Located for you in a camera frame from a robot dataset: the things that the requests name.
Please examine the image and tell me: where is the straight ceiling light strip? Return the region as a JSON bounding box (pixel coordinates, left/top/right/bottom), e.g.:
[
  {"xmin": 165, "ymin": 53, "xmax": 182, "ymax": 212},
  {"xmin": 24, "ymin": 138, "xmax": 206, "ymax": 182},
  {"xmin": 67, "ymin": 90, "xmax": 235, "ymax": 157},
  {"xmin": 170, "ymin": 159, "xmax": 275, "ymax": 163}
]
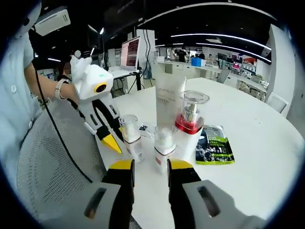
[{"xmin": 170, "ymin": 32, "xmax": 273, "ymax": 51}]

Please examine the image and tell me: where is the white skincare bottle red collar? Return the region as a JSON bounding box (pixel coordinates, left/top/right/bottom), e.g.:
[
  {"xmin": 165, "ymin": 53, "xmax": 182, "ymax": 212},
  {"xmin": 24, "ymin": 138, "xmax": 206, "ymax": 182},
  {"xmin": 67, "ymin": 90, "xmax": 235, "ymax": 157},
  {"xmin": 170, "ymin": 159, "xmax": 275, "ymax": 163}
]
[{"xmin": 174, "ymin": 90, "xmax": 210, "ymax": 163}]

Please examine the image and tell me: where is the small white skincare bottle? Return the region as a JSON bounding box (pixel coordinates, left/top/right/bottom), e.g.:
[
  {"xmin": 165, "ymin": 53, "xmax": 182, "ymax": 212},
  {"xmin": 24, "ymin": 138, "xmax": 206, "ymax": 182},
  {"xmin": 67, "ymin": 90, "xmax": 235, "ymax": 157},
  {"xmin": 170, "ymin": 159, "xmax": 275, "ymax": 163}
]
[
  {"xmin": 153, "ymin": 125, "xmax": 177, "ymax": 175},
  {"xmin": 119, "ymin": 114, "xmax": 145, "ymax": 163}
]

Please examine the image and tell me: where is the white laptop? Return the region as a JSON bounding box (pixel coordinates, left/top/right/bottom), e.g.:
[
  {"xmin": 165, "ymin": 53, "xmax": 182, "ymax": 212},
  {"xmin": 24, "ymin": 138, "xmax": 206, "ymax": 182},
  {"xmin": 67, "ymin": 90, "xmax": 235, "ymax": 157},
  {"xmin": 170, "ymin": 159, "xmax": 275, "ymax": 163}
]
[{"xmin": 108, "ymin": 35, "xmax": 142, "ymax": 73}]

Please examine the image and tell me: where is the large white skincare tube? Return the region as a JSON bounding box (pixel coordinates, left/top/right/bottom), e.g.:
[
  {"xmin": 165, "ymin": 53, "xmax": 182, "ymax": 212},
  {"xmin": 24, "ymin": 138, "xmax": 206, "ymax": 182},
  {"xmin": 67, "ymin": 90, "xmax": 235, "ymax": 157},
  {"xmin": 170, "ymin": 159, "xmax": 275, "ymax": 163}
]
[{"xmin": 155, "ymin": 76, "xmax": 187, "ymax": 134}]

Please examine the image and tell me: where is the green black skincare sachet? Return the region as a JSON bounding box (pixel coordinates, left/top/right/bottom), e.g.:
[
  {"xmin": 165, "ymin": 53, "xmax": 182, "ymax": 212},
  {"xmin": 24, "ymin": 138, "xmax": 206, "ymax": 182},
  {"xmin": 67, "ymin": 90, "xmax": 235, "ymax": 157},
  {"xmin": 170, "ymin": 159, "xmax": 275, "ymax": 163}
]
[{"xmin": 195, "ymin": 125, "xmax": 236, "ymax": 166}]

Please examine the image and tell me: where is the grey office chair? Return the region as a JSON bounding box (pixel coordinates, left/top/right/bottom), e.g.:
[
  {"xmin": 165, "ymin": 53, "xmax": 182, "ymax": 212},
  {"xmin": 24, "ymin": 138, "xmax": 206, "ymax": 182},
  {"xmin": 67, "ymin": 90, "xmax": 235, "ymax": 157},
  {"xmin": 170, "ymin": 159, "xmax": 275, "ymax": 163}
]
[{"xmin": 216, "ymin": 69, "xmax": 232, "ymax": 84}]

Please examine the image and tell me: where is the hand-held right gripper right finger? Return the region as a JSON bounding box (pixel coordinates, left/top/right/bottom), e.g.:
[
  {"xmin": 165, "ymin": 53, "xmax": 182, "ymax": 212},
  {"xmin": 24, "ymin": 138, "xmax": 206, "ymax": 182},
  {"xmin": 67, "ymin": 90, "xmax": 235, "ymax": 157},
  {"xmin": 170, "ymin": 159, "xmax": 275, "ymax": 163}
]
[{"xmin": 166, "ymin": 158, "xmax": 267, "ymax": 229}]

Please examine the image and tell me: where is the white ceiling air conditioner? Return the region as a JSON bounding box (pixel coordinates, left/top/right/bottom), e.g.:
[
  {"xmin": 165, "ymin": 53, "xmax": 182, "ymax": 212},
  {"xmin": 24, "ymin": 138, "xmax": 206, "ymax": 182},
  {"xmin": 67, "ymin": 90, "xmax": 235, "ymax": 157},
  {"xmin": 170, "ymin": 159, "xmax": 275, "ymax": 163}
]
[{"xmin": 34, "ymin": 9, "xmax": 71, "ymax": 36}]

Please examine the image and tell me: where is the grey mesh chair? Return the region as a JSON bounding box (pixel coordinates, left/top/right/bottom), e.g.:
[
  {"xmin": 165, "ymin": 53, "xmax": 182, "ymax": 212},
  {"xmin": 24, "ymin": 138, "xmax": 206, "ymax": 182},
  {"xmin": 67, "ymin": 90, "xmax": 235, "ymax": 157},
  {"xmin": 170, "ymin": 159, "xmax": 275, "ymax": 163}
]
[{"xmin": 16, "ymin": 102, "xmax": 142, "ymax": 229}]

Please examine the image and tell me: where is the clear skincare sample packet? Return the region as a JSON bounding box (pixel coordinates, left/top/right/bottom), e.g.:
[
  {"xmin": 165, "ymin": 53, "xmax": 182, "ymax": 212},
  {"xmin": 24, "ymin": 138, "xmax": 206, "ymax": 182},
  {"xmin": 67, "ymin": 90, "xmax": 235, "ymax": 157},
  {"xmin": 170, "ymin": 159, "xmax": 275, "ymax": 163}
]
[{"xmin": 139, "ymin": 122, "xmax": 158, "ymax": 139}]

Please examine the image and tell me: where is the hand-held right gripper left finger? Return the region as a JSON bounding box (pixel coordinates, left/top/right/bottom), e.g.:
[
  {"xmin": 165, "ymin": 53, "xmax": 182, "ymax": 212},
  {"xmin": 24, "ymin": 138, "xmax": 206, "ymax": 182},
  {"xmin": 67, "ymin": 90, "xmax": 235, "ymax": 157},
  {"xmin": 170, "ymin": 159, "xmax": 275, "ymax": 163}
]
[{"xmin": 41, "ymin": 158, "xmax": 136, "ymax": 229}]

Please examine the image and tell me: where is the black device cable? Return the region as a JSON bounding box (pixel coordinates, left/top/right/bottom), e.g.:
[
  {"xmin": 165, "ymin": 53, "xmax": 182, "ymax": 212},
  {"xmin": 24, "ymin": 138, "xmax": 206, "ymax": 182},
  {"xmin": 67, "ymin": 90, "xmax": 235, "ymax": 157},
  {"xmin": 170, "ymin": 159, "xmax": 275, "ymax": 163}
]
[{"xmin": 32, "ymin": 61, "xmax": 94, "ymax": 184}]

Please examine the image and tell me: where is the blue storage box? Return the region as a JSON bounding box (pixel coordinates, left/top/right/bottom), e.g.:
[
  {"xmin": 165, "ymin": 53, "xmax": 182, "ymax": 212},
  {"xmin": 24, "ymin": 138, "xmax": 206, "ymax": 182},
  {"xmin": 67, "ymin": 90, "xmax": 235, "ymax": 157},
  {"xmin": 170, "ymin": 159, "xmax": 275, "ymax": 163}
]
[{"xmin": 191, "ymin": 57, "xmax": 207, "ymax": 67}]

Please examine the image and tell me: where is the white office chair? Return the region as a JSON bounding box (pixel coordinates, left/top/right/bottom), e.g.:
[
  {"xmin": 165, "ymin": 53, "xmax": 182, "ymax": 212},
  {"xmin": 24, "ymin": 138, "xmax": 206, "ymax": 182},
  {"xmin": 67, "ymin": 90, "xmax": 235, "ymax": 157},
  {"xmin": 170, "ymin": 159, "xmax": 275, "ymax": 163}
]
[{"xmin": 265, "ymin": 92, "xmax": 289, "ymax": 114}]

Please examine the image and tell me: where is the curved ceiling light strip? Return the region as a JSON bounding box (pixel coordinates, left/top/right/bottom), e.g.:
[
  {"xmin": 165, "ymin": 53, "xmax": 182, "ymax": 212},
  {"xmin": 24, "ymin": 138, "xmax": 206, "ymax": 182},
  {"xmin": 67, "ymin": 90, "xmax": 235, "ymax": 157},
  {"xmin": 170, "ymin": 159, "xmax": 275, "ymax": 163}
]
[{"xmin": 137, "ymin": 1, "xmax": 277, "ymax": 27}]

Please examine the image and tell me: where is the person's light blue shirt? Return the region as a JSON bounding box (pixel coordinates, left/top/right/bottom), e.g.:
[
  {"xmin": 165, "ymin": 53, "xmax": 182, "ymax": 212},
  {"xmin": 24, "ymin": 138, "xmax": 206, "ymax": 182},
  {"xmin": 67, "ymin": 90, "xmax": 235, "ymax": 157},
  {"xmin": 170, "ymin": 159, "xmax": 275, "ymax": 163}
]
[{"xmin": 0, "ymin": 14, "xmax": 50, "ymax": 169}]

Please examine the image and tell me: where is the person's left hand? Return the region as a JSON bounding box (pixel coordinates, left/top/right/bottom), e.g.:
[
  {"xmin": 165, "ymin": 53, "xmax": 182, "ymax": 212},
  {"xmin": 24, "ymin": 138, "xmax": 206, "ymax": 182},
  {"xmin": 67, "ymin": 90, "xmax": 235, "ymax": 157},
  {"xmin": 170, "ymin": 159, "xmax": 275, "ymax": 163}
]
[{"xmin": 70, "ymin": 56, "xmax": 93, "ymax": 83}]

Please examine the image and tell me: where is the white wrist watch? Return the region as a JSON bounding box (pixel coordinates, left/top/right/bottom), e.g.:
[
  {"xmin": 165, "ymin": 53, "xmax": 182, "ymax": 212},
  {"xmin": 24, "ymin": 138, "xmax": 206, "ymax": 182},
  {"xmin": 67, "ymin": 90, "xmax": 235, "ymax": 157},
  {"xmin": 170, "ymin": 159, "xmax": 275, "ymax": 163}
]
[{"xmin": 55, "ymin": 78, "xmax": 69, "ymax": 100}]

